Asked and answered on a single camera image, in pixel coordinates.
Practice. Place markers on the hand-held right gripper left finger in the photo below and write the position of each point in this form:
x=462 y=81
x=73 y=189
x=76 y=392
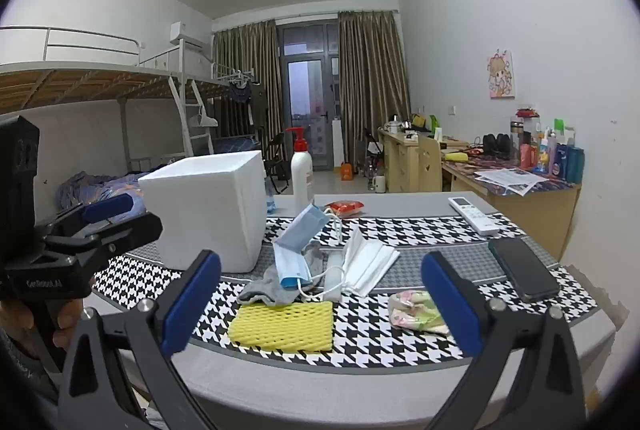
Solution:
x=192 y=300

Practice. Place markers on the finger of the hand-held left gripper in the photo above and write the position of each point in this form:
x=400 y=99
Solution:
x=135 y=230
x=107 y=206

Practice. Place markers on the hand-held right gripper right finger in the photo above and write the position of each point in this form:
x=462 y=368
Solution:
x=450 y=305

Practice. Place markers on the white foam box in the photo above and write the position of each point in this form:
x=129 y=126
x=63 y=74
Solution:
x=210 y=210

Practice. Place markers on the white face mask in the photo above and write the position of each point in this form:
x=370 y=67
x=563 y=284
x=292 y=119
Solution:
x=367 y=262

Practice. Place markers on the person's left forearm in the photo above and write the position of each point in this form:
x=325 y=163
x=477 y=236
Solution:
x=20 y=375

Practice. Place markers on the blue patterned blanket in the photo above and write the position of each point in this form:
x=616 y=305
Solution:
x=100 y=187

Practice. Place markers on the floral fabric pouch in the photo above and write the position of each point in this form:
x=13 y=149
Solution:
x=415 y=310

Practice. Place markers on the houndstooth table mat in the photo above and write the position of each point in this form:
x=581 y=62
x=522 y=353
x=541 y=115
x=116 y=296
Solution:
x=400 y=345

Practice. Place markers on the grey sock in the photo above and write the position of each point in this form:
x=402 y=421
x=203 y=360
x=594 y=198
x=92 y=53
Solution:
x=265 y=290

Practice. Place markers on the black phone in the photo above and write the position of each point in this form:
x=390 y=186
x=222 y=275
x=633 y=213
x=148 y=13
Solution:
x=522 y=267

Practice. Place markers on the white remote control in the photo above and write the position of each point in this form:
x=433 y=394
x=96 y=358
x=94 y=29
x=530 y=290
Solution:
x=475 y=216

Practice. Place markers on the yellow foam net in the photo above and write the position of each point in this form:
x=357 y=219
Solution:
x=282 y=325

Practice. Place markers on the blue face mask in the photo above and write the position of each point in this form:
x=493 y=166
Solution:
x=300 y=230
x=290 y=270

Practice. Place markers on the white metal bunk bed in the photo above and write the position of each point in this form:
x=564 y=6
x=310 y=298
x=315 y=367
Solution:
x=200 y=70
x=90 y=80

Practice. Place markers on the clear plastic bottle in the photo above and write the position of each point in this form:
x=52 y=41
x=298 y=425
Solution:
x=270 y=200

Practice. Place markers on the white hanging bag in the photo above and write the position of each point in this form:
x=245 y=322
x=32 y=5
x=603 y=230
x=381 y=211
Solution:
x=205 y=121

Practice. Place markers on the blue checked bedding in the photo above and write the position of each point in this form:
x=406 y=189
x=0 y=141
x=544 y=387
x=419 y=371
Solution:
x=235 y=142

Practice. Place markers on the wooden desk with printed cover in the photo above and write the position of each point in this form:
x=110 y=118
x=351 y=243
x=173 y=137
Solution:
x=550 y=210

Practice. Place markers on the printed papers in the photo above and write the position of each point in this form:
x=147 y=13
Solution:
x=510 y=180

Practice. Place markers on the white thermos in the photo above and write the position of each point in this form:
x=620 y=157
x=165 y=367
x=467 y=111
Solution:
x=379 y=183

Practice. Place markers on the wooden chair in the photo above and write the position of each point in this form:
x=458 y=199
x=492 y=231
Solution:
x=430 y=165

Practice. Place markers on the red snack packet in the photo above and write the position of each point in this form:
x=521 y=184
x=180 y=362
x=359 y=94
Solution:
x=345 y=208

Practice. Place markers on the yellow pouch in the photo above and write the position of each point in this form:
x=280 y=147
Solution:
x=455 y=156

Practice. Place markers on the wooden desk with drawers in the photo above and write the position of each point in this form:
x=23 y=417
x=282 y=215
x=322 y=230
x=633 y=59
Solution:
x=400 y=165

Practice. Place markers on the black folding chair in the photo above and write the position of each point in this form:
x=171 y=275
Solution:
x=275 y=160

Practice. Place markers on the white lotion pump bottle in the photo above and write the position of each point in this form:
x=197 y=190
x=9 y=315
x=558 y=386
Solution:
x=302 y=180

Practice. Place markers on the orange jug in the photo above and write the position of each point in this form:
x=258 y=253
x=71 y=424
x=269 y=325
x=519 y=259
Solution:
x=347 y=171

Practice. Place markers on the dark blue hanging garment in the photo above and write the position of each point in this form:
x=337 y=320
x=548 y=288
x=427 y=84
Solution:
x=240 y=92

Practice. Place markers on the black hanging garment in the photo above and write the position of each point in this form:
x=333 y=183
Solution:
x=259 y=107

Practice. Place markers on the group of toiletry bottles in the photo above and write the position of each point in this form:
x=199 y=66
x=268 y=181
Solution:
x=555 y=155

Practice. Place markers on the green bag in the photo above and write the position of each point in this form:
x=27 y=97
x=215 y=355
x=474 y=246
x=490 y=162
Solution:
x=434 y=122

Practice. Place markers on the white air conditioner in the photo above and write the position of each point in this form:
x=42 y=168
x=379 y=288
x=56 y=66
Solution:
x=187 y=35

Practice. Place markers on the white panel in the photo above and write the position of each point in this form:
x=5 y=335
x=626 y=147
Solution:
x=337 y=140

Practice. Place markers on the brown curtain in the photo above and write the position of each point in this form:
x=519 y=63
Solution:
x=245 y=60
x=372 y=85

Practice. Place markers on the glass balcony door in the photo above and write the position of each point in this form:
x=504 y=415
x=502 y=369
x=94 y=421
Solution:
x=310 y=85

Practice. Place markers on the cartoon wall poster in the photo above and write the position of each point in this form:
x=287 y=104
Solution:
x=501 y=75

